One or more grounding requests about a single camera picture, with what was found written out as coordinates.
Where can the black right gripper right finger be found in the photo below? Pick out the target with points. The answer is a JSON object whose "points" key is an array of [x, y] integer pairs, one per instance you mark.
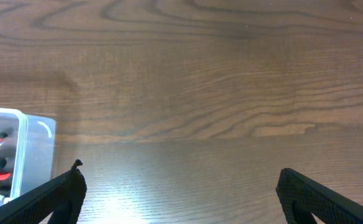
{"points": [[303, 199]]}

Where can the clear plastic container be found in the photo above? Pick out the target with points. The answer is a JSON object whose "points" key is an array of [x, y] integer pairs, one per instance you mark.
{"points": [[35, 144]]}

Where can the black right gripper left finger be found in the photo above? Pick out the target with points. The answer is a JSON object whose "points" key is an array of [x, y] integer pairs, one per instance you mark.
{"points": [[60, 199]]}

